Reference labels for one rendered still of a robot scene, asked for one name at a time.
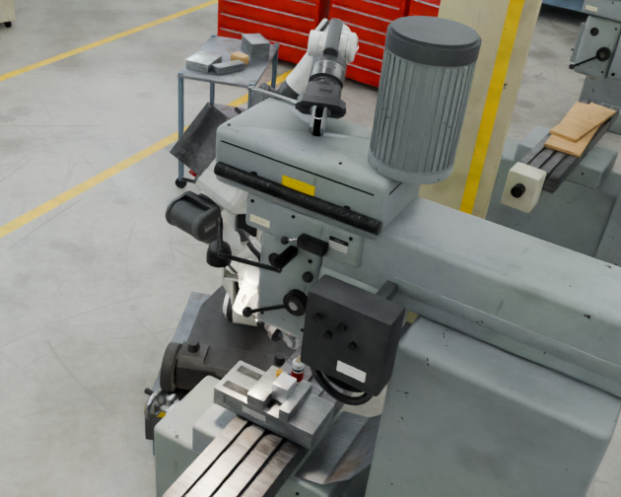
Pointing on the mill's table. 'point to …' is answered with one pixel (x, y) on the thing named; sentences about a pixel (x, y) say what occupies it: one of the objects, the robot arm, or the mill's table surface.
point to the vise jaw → (260, 393)
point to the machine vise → (309, 416)
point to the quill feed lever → (296, 301)
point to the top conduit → (299, 198)
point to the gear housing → (258, 212)
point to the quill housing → (277, 283)
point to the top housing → (310, 162)
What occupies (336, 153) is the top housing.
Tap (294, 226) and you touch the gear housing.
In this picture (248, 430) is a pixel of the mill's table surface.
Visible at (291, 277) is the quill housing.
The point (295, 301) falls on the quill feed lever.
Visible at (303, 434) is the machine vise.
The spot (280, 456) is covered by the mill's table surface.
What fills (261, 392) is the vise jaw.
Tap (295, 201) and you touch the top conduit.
